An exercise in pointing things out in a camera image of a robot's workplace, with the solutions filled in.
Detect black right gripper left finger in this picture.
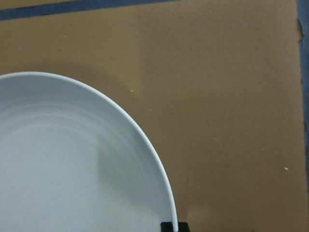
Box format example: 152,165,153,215
160,222,174,232

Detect blue plate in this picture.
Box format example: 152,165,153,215
0,72,178,232

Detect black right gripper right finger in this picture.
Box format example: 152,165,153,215
178,222,190,232

